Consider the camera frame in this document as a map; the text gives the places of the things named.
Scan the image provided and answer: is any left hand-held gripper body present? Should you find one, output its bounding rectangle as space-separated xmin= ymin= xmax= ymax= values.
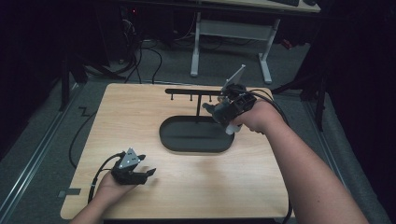
xmin=110 ymin=147 xmax=148 ymax=186

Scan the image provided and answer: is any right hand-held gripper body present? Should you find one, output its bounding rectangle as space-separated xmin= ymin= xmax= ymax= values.
xmin=218 ymin=63 xmax=258 ymax=120

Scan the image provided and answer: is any black and white plush toy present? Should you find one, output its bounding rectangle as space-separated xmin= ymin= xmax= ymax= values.
xmin=211 ymin=98 xmax=243 ymax=136

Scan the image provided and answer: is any black hook rack with tray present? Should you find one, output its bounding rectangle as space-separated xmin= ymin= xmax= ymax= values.
xmin=159 ymin=88 xmax=236 ymax=154

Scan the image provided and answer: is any person's right hand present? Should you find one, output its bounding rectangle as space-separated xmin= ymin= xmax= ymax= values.
xmin=232 ymin=99 xmax=286 ymax=135

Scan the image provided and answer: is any person's left hand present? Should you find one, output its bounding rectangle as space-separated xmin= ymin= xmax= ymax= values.
xmin=92 ymin=171 xmax=139 ymax=208

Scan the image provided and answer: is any grey tape strip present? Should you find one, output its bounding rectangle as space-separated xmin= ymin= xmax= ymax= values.
xmin=57 ymin=188 xmax=82 ymax=199

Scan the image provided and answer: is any white-framed desk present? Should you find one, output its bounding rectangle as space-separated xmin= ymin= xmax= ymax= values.
xmin=189 ymin=0 xmax=321 ymax=85

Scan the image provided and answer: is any black metal stand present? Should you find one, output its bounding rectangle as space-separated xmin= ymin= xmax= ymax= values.
xmin=270 ymin=59 xmax=331 ymax=133
xmin=58 ymin=54 xmax=90 ymax=112

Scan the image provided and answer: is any black keyboard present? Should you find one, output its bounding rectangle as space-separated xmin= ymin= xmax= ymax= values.
xmin=269 ymin=0 xmax=301 ymax=7

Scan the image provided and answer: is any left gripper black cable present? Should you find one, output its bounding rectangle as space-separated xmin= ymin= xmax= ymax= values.
xmin=87 ymin=151 xmax=126 ymax=204

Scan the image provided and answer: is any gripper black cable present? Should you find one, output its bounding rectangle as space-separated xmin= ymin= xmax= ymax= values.
xmin=87 ymin=151 xmax=126 ymax=204
xmin=239 ymin=88 xmax=295 ymax=224

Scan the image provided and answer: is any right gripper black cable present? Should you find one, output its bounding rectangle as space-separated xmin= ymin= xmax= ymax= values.
xmin=239 ymin=88 xmax=295 ymax=224

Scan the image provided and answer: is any black floor cable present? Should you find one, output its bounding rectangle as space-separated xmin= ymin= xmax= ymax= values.
xmin=68 ymin=106 xmax=98 ymax=170

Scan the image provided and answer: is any bundle of black cables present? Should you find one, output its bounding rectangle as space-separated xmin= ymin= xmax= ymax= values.
xmin=83 ymin=12 xmax=164 ymax=85

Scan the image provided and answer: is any metal floor rail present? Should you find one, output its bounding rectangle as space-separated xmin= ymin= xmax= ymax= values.
xmin=0 ymin=83 xmax=82 ymax=218
xmin=303 ymin=99 xmax=349 ymax=190

